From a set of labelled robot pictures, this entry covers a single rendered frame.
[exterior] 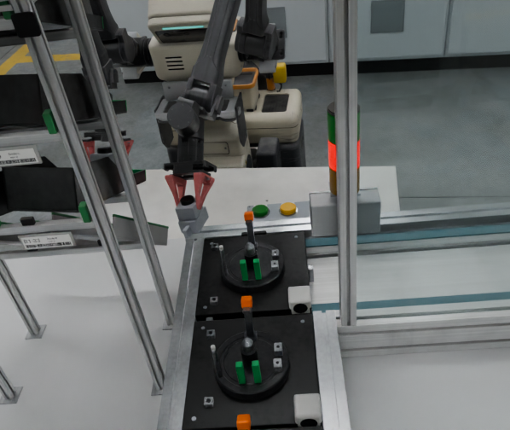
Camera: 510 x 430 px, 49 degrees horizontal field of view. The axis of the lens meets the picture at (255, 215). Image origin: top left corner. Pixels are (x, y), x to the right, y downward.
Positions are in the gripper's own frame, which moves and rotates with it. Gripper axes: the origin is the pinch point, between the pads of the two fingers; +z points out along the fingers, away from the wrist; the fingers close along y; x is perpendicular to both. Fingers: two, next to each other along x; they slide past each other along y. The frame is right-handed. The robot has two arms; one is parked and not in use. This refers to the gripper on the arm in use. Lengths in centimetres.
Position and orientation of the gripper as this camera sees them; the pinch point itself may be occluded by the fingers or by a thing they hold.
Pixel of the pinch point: (188, 206)
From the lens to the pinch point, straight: 122.8
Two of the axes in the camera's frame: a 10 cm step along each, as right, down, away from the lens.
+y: 9.4, -0.4, -3.5
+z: -0.1, 9.9, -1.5
